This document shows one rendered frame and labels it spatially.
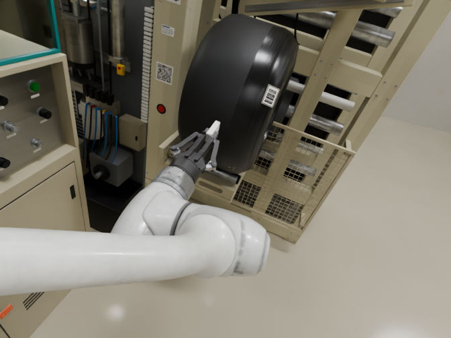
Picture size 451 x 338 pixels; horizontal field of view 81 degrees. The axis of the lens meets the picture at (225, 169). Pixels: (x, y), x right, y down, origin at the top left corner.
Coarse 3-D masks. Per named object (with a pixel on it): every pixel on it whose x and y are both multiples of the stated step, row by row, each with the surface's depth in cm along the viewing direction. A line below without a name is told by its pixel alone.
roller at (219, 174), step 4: (168, 152) 118; (172, 156) 119; (216, 168) 115; (208, 172) 117; (212, 172) 116; (216, 172) 115; (220, 172) 115; (224, 172) 115; (228, 172) 115; (220, 176) 116; (224, 176) 115; (228, 176) 114; (232, 176) 114; (236, 176) 114; (240, 176) 115; (228, 180) 116; (232, 180) 115; (236, 180) 114
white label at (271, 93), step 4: (268, 84) 80; (268, 88) 81; (272, 88) 81; (276, 88) 81; (268, 92) 81; (272, 92) 81; (276, 92) 81; (264, 96) 81; (268, 96) 81; (272, 96) 81; (276, 96) 81; (264, 100) 81; (268, 100) 81; (272, 100) 81; (264, 104) 81; (268, 104) 81; (272, 104) 82
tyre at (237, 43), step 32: (224, 32) 84; (256, 32) 85; (288, 32) 90; (192, 64) 86; (224, 64) 81; (256, 64) 81; (288, 64) 85; (192, 96) 85; (224, 96) 82; (256, 96) 81; (192, 128) 90; (224, 128) 86; (256, 128) 85; (224, 160) 96
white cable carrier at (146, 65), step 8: (144, 8) 96; (152, 8) 98; (152, 16) 97; (144, 24) 99; (152, 24) 99; (144, 32) 101; (152, 32) 102; (144, 40) 103; (144, 48) 105; (144, 56) 107; (144, 64) 108; (144, 72) 110; (144, 80) 112; (144, 88) 114; (144, 96) 117; (144, 104) 119; (144, 112) 121; (144, 120) 124
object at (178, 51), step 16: (160, 0) 92; (192, 0) 91; (160, 16) 95; (176, 16) 93; (192, 16) 96; (160, 32) 98; (176, 32) 96; (192, 32) 101; (160, 48) 101; (176, 48) 99; (192, 48) 106; (176, 64) 103; (176, 80) 106; (160, 96) 113; (176, 96) 110; (160, 112) 117; (176, 112) 116; (160, 128) 122; (176, 128) 124; (160, 144) 127; (144, 176) 144
